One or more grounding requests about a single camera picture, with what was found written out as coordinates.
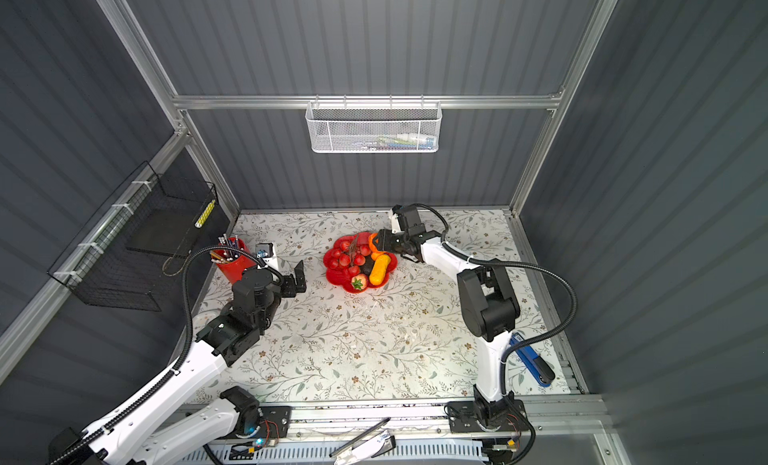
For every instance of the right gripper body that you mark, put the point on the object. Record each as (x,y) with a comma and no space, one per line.
(395,243)

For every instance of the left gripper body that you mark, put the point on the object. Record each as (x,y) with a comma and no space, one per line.
(287,290)

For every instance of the orange fake bell pepper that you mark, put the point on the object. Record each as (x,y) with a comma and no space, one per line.
(371,243)

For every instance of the single fake strawberry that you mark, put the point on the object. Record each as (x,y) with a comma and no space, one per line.
(359,282)

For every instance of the dark fake avocado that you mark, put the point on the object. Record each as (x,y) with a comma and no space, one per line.
(367,267)

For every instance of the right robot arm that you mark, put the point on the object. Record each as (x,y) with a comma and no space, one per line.
(487,301)

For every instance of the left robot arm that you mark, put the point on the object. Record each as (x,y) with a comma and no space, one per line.
(136,431)

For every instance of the red flower-shaped fruit bowl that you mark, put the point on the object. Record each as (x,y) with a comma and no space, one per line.
(344,282)

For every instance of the red pen cup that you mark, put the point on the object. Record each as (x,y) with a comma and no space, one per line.
(233,271)

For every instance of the pens in red cup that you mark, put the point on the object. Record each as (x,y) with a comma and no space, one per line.
(228,250)

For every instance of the yellow marker in black basket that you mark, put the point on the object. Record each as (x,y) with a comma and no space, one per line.
(205,214)

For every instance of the items in white basket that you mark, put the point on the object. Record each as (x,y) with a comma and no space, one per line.
(400,142)

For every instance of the white wire wall basket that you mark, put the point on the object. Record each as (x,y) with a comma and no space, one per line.
(334,130)

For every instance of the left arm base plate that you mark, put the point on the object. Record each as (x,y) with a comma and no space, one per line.
(264,426)

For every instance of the black wire wall basket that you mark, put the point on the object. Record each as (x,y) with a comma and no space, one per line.
(132,257)

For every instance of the silver tool at front rail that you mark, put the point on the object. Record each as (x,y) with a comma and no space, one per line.
(373,442)

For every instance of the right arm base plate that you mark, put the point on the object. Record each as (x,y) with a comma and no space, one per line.
(477,416)

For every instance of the blue handled tool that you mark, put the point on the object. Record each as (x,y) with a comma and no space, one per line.
(537,366)

